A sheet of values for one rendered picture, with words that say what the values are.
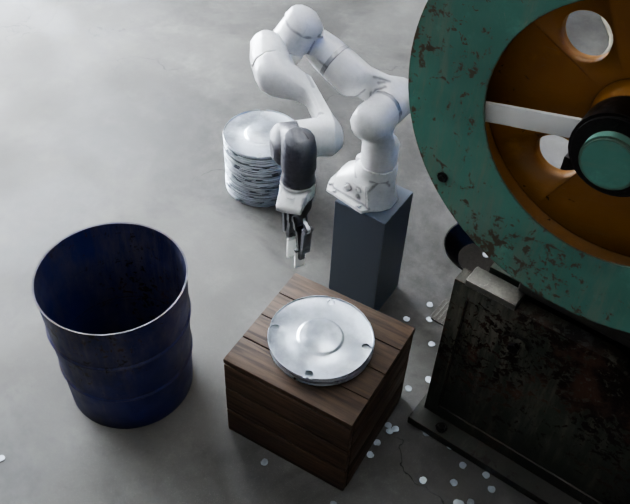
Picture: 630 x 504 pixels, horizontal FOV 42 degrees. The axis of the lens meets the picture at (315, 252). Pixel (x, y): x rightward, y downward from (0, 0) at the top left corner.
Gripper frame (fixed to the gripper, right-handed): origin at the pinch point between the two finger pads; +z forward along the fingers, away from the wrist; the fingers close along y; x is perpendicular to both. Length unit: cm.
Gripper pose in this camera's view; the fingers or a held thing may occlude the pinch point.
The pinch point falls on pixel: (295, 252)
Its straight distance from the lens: 217.7
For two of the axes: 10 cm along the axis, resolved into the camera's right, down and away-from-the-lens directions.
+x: -8.7, 3.3, -3.7
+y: -4.9, -6.3, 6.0
